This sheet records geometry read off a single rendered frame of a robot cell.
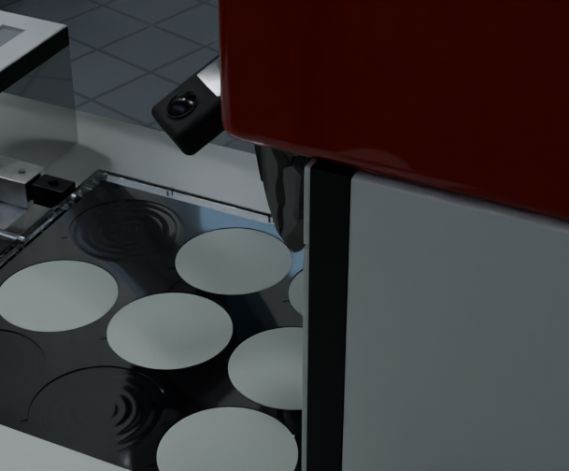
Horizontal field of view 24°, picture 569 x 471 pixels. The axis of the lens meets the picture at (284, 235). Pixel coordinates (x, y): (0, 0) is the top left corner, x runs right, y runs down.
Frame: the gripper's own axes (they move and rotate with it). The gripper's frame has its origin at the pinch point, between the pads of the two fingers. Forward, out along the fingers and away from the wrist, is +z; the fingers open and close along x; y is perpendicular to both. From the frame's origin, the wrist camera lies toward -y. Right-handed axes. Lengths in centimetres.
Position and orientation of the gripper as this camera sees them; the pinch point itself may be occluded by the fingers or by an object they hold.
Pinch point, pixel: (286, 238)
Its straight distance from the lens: 106.2
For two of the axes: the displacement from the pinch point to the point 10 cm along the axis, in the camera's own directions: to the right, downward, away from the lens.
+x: -4.8, -4.8, 7.3
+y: 8.8, -2.6, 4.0
